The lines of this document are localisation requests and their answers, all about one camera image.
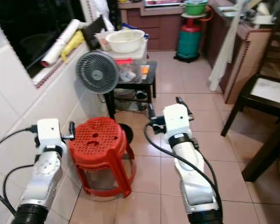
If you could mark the black side table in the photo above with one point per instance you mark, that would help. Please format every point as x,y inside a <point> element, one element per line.
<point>151,84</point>

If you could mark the dark wooden table leg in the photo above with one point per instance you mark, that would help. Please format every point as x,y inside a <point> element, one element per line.
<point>268,156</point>

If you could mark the brown kitchen counter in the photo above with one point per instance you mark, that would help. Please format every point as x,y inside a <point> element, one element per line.
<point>245,51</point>

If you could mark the yellow cloth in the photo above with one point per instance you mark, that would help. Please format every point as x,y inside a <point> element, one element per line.
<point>72,46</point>

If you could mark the white hanging cloth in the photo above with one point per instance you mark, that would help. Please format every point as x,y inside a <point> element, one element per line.
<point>224,51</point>

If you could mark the white paper roll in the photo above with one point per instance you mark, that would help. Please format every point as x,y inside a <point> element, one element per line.
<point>60,43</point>

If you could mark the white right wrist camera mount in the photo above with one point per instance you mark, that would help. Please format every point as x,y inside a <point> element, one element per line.
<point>176,117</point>

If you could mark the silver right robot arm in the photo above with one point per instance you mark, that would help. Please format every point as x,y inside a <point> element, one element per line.
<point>196,182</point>

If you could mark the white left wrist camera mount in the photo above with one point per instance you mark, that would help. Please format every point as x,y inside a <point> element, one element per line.
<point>49,132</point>

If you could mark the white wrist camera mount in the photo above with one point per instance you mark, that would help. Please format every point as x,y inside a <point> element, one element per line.
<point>49,132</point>
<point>176,117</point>

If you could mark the white plastic basin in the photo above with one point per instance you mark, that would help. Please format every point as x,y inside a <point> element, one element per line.
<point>125,41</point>

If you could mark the grey round table fan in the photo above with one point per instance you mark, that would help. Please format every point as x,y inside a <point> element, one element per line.
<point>97,71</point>

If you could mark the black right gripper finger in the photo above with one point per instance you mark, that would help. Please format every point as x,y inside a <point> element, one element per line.
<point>151,112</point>
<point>181,101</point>

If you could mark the dark wooden chair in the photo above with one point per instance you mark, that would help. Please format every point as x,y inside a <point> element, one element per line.
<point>259,100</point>

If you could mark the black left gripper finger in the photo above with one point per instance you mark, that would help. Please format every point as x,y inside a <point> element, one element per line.
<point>72,129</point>
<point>34,130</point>

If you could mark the red perforated plastic stool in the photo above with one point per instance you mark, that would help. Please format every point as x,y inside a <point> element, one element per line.
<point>98,140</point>

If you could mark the green gas cylinder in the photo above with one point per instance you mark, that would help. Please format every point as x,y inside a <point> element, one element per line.
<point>188,42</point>

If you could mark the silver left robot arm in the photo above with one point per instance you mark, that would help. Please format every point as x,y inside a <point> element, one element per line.
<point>39,182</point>

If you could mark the green pot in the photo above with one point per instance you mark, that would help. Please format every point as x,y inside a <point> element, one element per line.
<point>195,8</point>

